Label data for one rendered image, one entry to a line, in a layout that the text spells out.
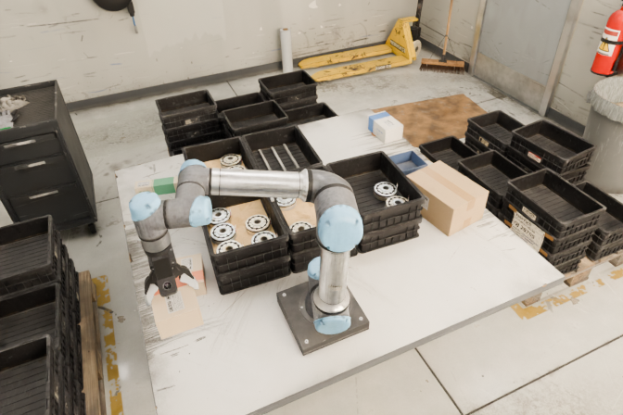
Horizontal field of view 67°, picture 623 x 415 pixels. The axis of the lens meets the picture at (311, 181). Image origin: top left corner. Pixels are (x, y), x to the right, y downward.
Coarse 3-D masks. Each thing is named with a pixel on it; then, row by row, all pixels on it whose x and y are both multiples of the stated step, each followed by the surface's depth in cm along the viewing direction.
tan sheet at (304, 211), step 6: (300, 204) 209; (306, 204) 209; (312, 204) 208; (288, 210) 205; (294, 210) 205; (300, 210) 205; (306, 210) 205; (312, 210) 205; (288, 216) 202; (294, 216) 202; (300, 216) 202; (306, 216) 202; (312, 216) 202; (288, 222) 199; (294, 222) 199; (312, 222) 199
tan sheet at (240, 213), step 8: (256, 200) 212; (232, 208) 207; (240, 208) 207; (248, 208) 207; (256, 208) 207; (232, 216) 203; (240, 216) 203; (248, 216) 203; (232, 224) 199; (240, 224) 199; (240, 232) 195; (272, 232) 195; (240, 240) 191; (248, 240) 191; (216, 248) 188
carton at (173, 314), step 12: (180, 288) 134; (192, 288) 134; (156, 300) 131; (168, 300) 131; (180, 300) 131; (192, 300) 131; (156, 312) 128; (168, 312) 128; (180, 312) 128; (192, 312) 129; (156, 324) 126; (168, 324) 127; (180, 324) 129; (192, 324) 131; (168, 336) 130
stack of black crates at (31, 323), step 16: (48, 288) 220; (0, 304) 214; (16, 304) 218; (32, 304) 222; (48, 304) 224; (64, 304) 224; (0, 320) 218; (16, 320) 217; (32, 320) 217; (48, 320) 217; (64, 320) 215; (0, 336) 210; (16, 336) 210; (32, 336) 210; (64, 336) 209; (80, 336) 235; (64, 352) 203; (80, 352) 227; (80, 368) 221; (80, 384) 213
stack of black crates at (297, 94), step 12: (288, 72) 380; (300, 72) 384; (264, 84) 377; (276, 84) 381; (288, 84) 386; (300, 84) 386; (312, 84) 362; (264, 96) 370; (276, 96) 356; (288, 96) 359; (300, 96) 364; (312, 96) 368; (288, 108) 366
